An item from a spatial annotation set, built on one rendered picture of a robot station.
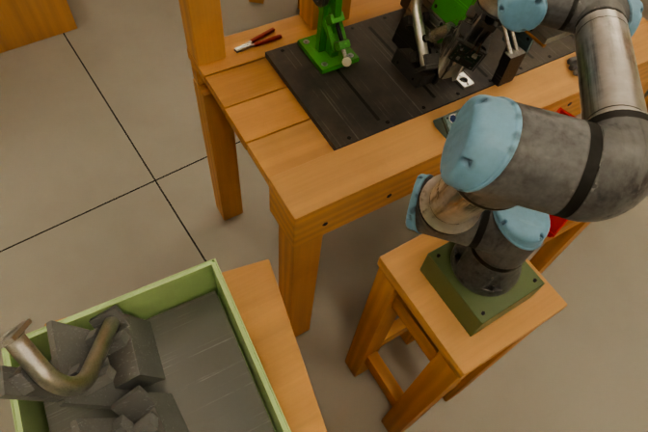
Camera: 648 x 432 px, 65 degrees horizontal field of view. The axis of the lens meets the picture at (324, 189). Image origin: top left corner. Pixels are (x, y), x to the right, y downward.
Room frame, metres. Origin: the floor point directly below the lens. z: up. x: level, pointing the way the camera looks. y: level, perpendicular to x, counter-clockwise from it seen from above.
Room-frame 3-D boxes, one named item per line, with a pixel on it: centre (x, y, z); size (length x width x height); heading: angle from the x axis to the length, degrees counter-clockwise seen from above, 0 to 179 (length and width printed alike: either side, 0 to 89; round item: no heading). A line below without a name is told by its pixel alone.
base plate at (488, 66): (1.35, -0.34, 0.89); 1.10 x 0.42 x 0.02; 126
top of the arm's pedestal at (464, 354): (0.56, -0.38, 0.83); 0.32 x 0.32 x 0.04; 37
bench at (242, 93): (1.35, -0.34, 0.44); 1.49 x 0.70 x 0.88; 126
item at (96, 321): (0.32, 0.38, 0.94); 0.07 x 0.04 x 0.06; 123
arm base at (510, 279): (0.55, -0.38, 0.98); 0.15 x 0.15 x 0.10
